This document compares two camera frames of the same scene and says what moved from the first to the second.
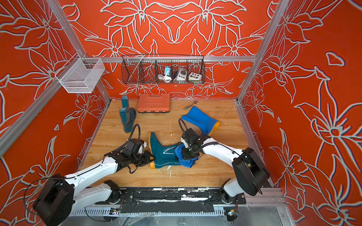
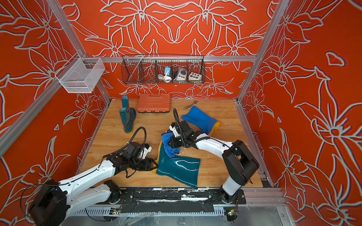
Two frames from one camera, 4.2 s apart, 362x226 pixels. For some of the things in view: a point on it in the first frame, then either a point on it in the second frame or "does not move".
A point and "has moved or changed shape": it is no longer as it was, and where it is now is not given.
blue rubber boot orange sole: (206, 124) does not move
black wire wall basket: (163, 69) does not move
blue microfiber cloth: (178, 152) → (170, 151)
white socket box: (193, 76) does not move
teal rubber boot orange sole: (127, 115) does not move
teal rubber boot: (165, 155) has moved or changed shape
